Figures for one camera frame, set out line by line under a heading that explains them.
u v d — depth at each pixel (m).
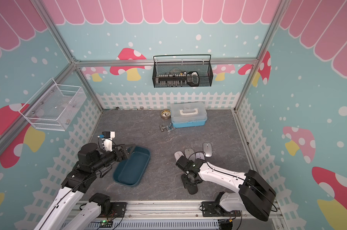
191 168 0.60
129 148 0.68
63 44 0.81
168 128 1.06
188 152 0.93
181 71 0.94
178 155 0.93
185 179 0.73
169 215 0.74
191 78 0.91
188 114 1.02
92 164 0.54
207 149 0.95
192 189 0.77
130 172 0.91
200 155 0.92
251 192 0.41
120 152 0.63
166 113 1.16
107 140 0.62
